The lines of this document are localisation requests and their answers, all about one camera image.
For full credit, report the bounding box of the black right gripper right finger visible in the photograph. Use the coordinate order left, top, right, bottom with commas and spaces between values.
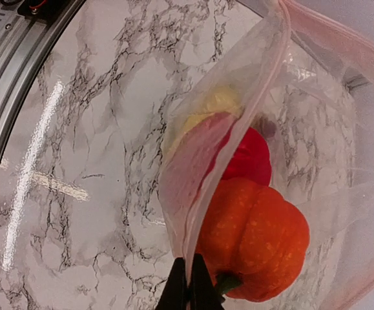
189, 254, 224, 310

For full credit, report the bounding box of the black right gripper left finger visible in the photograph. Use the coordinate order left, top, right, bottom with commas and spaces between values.
159, 257, 188, 310

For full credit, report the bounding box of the orange pumpkin toy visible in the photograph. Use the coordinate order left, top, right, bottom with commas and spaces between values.
196, 178, 310, 302

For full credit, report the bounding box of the red pepper toy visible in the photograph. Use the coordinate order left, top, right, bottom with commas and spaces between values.
160, 112, 272, 205

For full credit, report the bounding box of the clear zip top bag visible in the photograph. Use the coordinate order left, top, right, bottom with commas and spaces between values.
109, 0, 374, 310

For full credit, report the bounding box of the yellow pepper toy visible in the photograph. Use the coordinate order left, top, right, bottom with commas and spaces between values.
161, 85, 242, 154

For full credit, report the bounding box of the red grape bunch toy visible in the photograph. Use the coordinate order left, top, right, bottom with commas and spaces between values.
253, 115, 276, 140

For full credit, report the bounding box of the aluminium front rail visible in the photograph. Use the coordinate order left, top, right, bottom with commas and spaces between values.
0, 0, 87, 207

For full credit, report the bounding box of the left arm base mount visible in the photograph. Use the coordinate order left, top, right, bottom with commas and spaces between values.
0, 0, 68, 15

